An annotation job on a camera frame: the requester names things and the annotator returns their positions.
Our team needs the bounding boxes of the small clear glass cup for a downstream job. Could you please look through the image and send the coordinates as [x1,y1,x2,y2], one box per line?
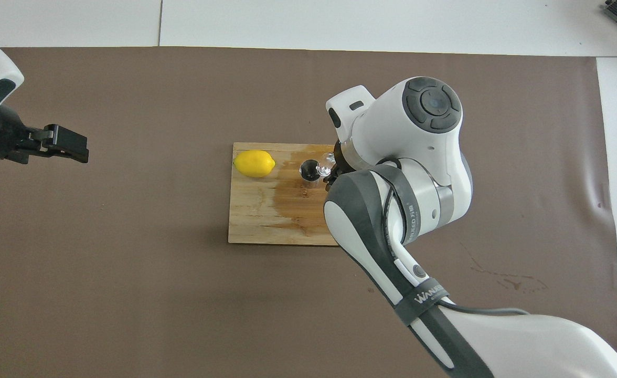
[315,152,336,178]

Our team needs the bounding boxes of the steel double jigger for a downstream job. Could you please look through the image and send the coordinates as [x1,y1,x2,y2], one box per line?
[299,159,322,185]

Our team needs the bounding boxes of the wooden cutting board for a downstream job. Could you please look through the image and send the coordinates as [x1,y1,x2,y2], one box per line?
[228,142,342,246]

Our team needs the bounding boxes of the yellow lemon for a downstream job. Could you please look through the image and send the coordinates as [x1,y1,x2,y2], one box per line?
[233,150,276,179]

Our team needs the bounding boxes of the brown paper table mat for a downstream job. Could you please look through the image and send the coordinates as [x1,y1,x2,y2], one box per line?
[0,46,617,378]

